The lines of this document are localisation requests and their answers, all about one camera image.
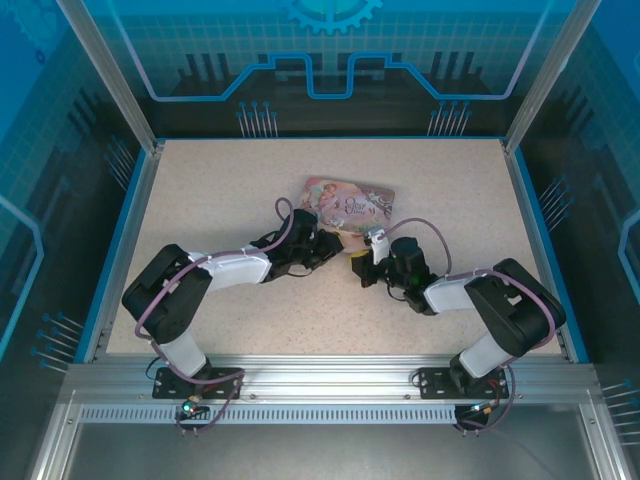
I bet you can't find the pink illustrated tin box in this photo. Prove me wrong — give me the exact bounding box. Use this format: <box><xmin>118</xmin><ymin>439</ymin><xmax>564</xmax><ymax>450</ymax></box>
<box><xmin>298</xmin><ymin>175</ymin><xmax>397</xmax><ymax>251</ymax></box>

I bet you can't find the grey metal shelf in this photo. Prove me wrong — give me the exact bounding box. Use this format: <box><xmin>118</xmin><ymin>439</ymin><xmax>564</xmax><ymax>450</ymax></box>
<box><xmin>27</xmin><ymin>402</ymin><xmax>640</xmax><ymax>480</ymax></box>

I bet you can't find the aluminium cross rail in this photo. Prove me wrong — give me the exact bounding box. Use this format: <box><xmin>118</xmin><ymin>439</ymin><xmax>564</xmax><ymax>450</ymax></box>
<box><xmin>64</xmin><ymin>354</ymin><xmax>596</xmax><ymax>406</ymax></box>

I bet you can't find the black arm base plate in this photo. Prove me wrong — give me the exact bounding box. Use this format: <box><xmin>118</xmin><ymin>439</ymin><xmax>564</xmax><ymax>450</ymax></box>
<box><xmin>152</xmin><ymin>367</ymin><xmax>246</xmax><ymax>401</ymax></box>
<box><xmin>417</xmin><ymin>367</ymin><xmax>509</xmax><ymax>401</ymax></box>

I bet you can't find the aluminium side rail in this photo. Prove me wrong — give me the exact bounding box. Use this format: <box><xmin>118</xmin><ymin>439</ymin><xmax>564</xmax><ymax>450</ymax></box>
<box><xmin>501</xmin><ymin>139</ymin><xmax>591</xmax><ymax>365</ymax></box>
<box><xmin>82</xmin><ymin>141</ymin><xmax>167</xmax><ymax>365</ymax></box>

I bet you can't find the slotted grey cable duct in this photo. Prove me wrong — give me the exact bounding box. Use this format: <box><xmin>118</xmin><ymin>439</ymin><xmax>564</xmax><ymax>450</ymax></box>
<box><xmin>77</xmin><ymin>404</ymin><xmax>464</xmax><ymax>424</ymax></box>

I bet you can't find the aluminium frame post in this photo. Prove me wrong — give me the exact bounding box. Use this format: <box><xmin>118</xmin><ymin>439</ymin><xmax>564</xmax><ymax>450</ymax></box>
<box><xmin>53</xmin><ymin>0</ymin><xmax>167</xmax><ymax>157</ymax></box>
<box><xmin>501</xmin><ymin>0</ymin><xmax>601</xmax><ymax>157</ymax></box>

